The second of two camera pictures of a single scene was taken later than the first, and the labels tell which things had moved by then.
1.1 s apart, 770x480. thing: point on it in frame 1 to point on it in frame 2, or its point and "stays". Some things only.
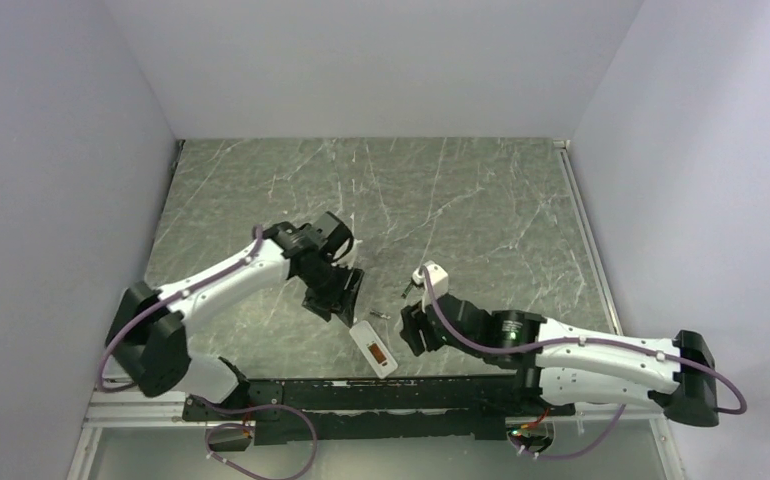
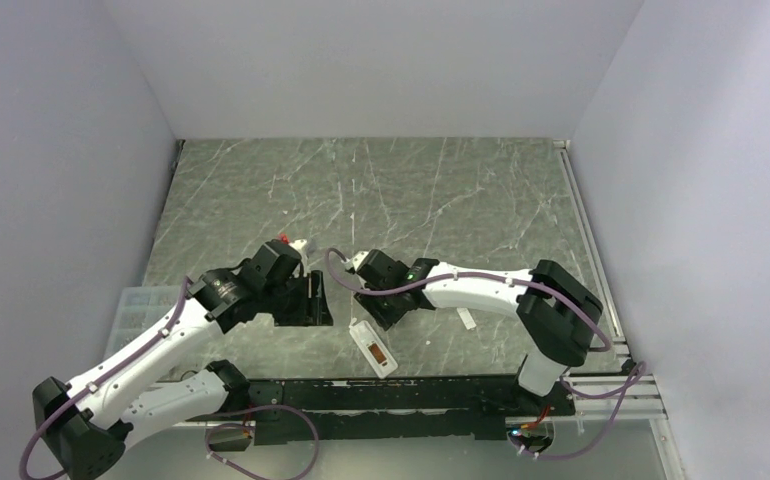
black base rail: [422, 410] stays
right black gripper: [415, 319] to [384, 318]
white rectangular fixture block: [373, 348] stays
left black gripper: [340, 301] to [311, 311]
